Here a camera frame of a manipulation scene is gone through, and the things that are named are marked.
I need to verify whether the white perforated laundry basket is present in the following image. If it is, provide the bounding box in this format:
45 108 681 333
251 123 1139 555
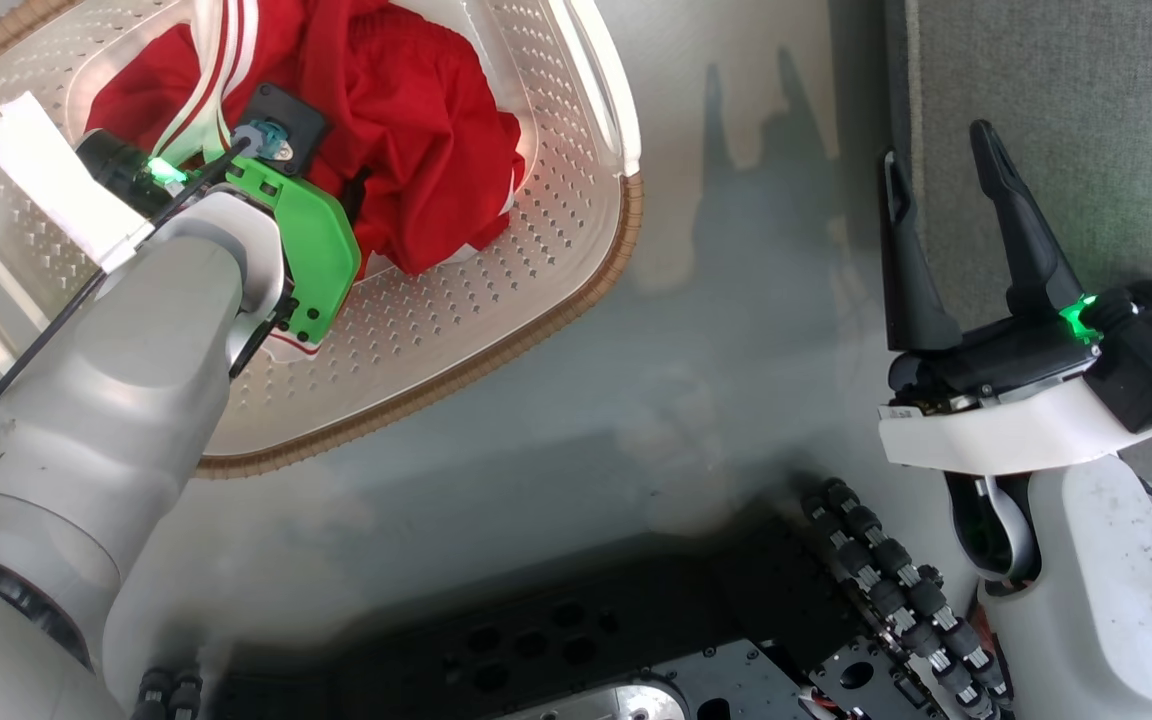
0 0 645 480

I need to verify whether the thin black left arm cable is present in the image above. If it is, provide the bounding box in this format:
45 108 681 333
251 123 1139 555
0 138 255 473

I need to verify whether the red white-striped garment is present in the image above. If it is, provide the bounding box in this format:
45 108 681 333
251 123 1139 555
84 0 527 363

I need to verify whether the grey fabric sofa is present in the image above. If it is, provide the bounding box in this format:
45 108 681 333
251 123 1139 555
881 0 1152 498

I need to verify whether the white foam tag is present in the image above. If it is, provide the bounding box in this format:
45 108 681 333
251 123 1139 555
0 91 155 273

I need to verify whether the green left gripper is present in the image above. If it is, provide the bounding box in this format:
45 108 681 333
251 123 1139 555
224 155 363 346

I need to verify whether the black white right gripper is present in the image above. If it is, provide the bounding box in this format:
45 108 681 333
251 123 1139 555
878 119 1152 477

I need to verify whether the black square left camera mount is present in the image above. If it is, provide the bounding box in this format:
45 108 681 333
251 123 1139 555
233 83 329 178

